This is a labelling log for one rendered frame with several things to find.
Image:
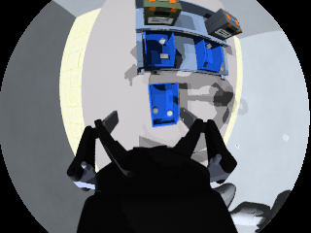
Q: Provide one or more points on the blue open-front bin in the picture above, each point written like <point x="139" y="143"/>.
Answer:
<point x="213" y="57"/>
<point x="154" y="50"/>
<point x="164" y="97"/>

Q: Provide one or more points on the dark grey shelf rack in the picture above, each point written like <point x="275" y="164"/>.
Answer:
<point x="192" y="19"/>

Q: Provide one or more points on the dark green tool case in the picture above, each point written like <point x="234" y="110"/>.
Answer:
<point x="161" y="12"/>

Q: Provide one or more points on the black tool case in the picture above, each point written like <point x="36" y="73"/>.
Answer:
<point x="222" y="25"/>

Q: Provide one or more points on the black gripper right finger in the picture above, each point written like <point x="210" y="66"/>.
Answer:
<point x="221" y="163"/>

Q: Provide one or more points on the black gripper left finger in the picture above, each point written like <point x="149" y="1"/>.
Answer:
<point x="82" y="169"/>

